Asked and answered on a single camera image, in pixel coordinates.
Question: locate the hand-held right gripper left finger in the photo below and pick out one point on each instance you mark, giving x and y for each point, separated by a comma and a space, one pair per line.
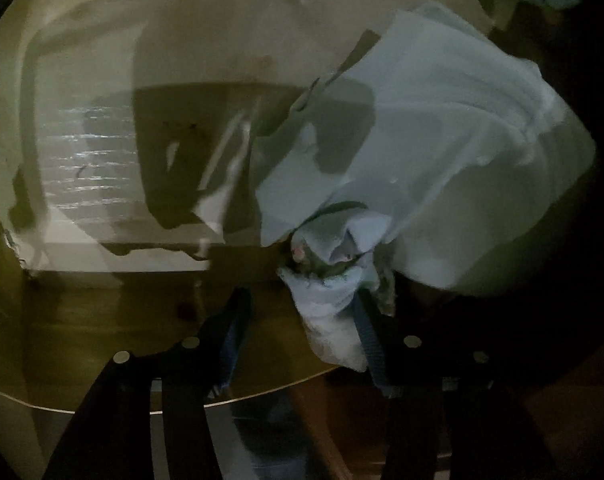
232, 340

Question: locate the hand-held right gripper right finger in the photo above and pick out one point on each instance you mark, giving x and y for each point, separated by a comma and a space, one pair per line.
372, 345

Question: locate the light blue underwear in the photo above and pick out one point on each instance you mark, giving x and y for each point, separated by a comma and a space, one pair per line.
327, 320

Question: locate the wooden drawer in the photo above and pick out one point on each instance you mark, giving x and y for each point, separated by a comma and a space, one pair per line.
107, 335

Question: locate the white underwear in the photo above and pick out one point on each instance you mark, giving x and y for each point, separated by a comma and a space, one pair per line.
432, 135

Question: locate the white drawer liner paper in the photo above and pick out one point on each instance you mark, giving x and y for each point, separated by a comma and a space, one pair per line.
82, 160

